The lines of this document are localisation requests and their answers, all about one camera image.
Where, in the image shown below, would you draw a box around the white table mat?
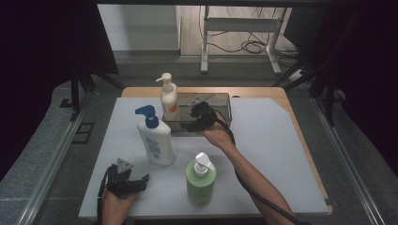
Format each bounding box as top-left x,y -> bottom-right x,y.
78,97 -> 329,219

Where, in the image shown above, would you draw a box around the green bottle with white pump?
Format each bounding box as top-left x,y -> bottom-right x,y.
185,152 -> 218,208

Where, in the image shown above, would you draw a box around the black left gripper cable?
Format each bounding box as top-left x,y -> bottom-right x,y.
95,164 -> 115,225

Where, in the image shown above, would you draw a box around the black floor cables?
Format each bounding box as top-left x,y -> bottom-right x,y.
198,6 -> 302,68

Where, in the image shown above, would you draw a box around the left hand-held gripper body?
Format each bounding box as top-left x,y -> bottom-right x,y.
105,157 -> 142,199

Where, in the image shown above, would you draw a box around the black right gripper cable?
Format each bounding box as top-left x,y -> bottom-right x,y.
214,115 -> 306,225

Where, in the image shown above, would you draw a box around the white bottle with blue pump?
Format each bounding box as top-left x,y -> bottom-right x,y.
134,104 -> 176,167

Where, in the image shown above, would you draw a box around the cream pump bottle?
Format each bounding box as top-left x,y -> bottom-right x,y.
155,72 -> 182,122

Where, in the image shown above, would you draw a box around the aluminium rail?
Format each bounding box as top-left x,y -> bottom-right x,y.
312,97 -> 387,225
17,93 -> 92,225

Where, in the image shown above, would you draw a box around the person's right hand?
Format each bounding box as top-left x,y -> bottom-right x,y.
196,122 -> 237,152

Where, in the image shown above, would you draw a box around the black metal stand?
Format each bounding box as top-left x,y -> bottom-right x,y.
69,62 -> 124,122
271,59 -> 345,128

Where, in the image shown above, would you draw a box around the black floor plate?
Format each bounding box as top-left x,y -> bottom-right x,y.
72,122 -> 96,145

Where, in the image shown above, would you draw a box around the white metal desk frame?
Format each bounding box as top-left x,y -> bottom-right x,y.
200,5 -> 287,76

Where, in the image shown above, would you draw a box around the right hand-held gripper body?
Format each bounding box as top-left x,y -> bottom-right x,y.
187,93 -> 219,132

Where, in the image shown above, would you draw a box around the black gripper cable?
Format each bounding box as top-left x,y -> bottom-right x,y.
214,115 -> 306,225
95,164 -> 115,225

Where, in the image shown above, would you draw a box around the dark mesh basket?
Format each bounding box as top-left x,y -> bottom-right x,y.
161,91 -> 233,133

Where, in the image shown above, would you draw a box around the dark curtain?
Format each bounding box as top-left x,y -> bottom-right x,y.
0,0 -> 119,182
314,0 -> 398,176

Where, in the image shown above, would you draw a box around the person's left hand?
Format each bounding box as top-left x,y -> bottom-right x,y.
100,188 -> 137,219

